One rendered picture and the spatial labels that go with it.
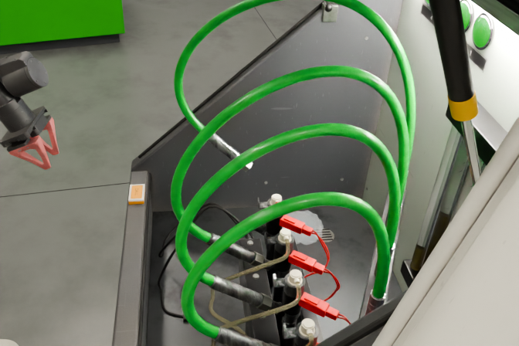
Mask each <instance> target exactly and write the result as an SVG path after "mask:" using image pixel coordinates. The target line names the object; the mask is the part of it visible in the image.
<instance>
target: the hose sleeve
mask: <svg viewBox="0 0 519 346"><path fill-rule="evenodd" d="M208 142H209V143H211V144H212V145H213V146H215V147H216V148H218V149H219V150H220V151H221V152H222V153H223V154H225V155H226V156H227V157H228V158H229V159H231V160H233V159H234V158H236V157H237V156H239V155H240V153H239V152H238V151H237V150H236V149H234V148H233V147H232V146H230V145H229V144H228V143H226V142H225V141H224V140H223V139H221V137H220V136H218V135H217V134H216V133H214V134H213V135H212V136H211V137H210V138H209V139H208Z"/></svg>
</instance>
